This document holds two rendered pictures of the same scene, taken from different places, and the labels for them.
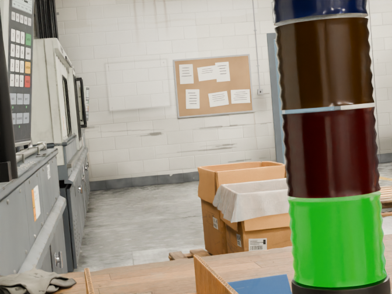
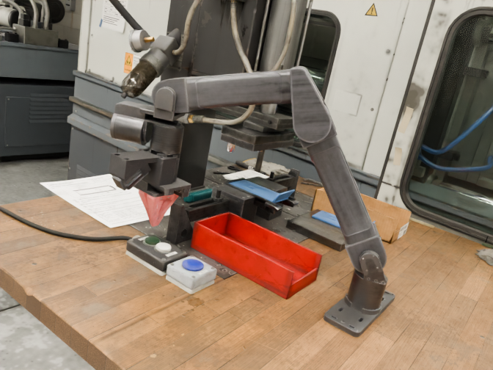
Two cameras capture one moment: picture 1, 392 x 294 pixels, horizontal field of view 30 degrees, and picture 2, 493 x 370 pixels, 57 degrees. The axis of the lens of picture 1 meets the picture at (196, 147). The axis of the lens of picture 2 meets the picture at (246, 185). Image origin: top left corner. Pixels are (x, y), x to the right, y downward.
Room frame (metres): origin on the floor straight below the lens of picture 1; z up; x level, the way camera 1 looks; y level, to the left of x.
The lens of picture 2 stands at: (1.26, -1.11, 1.35)
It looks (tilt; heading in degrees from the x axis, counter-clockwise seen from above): 18 degrees down; 134
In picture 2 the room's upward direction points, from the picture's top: 11 degrees clockwise
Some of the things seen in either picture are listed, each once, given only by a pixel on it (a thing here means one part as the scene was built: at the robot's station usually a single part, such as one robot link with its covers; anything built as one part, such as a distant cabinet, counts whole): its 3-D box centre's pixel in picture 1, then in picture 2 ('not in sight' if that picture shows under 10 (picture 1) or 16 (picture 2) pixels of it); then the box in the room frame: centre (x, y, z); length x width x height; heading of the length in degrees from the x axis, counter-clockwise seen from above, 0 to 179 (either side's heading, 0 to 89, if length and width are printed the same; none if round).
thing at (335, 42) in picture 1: (324, 65); not in sight; (0.30, -0.05, 1.14); 0.04 x 0.04 x 0.03
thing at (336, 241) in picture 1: (336, 235); not in sight; (0.30, -0.05, 1.07); 0.04 x 0.04 x 0.03
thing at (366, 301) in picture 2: not in sight; (366, 290); (0.91, -0.36, 0.94); 0.20 x 0.07 x 0.08; 101
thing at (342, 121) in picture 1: (330, 150); not in sight; (0.30, -0.05, 1.10); 0.04 x 0.04 x 0.03
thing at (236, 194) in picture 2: not in sight; (252, 188); (0.49, -0.27, 0.98); 0.20 x 0.10 x 0.01; 101
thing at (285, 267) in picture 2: not in sight; (254, 250); (0.69, -0.44, 0.93); 0.25 x 0.12 x 0.06; 11
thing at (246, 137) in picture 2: not in sight; (244, 89); (0.43, -0.30, 1.22); 0.26 x 0.18 x 0.30; 11
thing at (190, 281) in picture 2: not in sight; (190, 280); (0.69, -0.60, 0.90); 0.07 x 0.07 x 0.06; 11
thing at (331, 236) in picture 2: not in sight; (327, 228); (0.65, -0.11, 0.91); 0.17 x 0.16 x 0.02; 101
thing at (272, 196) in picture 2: not in sight; (261, 186); (0.53, -0.28, 1.00); 0.15 x 0.07 x 0.03; 11
